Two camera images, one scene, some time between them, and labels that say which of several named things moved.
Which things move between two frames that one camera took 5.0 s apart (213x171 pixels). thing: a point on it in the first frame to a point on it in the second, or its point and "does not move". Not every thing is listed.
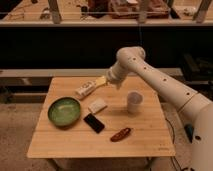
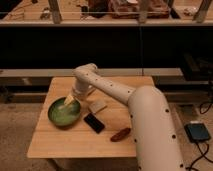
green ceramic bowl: (64, 111) does not move
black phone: (94, 123) does not move
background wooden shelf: (105, 12) does not move
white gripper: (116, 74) to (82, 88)
